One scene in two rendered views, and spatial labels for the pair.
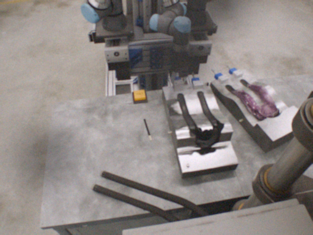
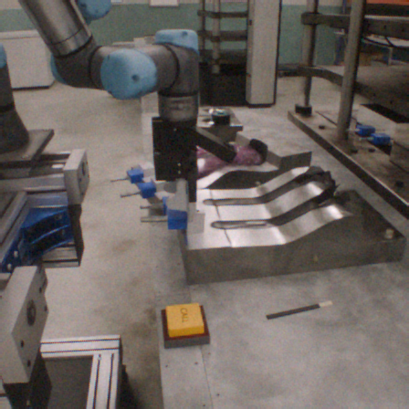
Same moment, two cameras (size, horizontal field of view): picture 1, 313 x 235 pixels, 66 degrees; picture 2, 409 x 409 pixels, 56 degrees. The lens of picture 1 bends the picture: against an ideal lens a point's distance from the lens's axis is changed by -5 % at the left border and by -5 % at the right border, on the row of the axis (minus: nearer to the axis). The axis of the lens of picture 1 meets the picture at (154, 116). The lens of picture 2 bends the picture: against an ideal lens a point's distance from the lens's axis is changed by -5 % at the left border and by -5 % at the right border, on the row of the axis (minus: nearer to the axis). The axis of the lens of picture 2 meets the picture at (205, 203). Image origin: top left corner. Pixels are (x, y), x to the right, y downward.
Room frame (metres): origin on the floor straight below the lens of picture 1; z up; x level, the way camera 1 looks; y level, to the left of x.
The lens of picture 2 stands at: (0.97, 0.60, 1.33)
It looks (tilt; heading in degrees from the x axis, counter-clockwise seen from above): 28 degrees down; 270
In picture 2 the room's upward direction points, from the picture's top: straight up
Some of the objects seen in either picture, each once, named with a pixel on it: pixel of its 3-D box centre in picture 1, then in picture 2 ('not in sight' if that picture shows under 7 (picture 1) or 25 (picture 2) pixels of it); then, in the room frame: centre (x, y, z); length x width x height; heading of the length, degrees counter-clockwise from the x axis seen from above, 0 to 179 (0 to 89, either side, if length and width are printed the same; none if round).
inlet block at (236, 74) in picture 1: (232, 71); (131, 176); (1.18, -0.47, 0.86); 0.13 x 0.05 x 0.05; 26
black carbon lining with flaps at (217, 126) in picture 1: (199, 113); (279, 196); (0.79, -0.22, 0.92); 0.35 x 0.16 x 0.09; 9
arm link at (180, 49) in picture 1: (180, 45); (178, 106); (1.01, -0.12, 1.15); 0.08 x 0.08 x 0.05
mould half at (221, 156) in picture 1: (197, 122); (285, 216); (0.77, -0.21, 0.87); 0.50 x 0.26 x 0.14; 9
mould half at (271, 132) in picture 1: (256, 103); (220, 166); (0.91, -0.55, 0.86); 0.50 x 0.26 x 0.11; 26
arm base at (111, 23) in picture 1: (114, 17); not in sight; (1.39, 0.24, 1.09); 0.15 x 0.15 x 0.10
